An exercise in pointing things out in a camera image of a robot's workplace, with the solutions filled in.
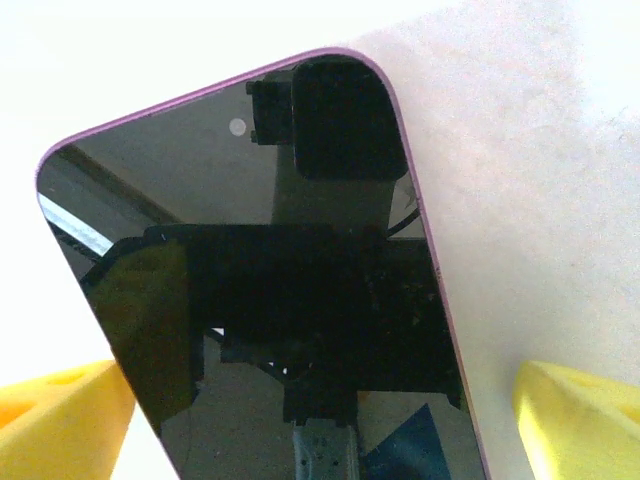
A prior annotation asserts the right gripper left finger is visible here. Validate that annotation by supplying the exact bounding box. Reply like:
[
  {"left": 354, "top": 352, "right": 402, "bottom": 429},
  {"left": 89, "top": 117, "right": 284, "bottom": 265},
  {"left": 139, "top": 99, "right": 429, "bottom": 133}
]
[{"left": 0, "top": 358, "right": 137, "bottom": 480}]

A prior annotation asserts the black phone purple edge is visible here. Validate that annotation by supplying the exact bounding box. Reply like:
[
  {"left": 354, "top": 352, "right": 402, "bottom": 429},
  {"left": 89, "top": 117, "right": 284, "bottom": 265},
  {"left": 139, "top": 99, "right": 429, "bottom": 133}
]
[{"left": 33, "top": 47, "right": 494, "bottom": 480}]

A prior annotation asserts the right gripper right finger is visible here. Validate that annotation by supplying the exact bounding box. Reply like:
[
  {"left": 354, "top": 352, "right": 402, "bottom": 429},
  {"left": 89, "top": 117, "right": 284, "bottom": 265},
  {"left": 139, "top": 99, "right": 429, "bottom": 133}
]
[{"left": 514, "top": 359, "right": 640, "bottom": 480}]

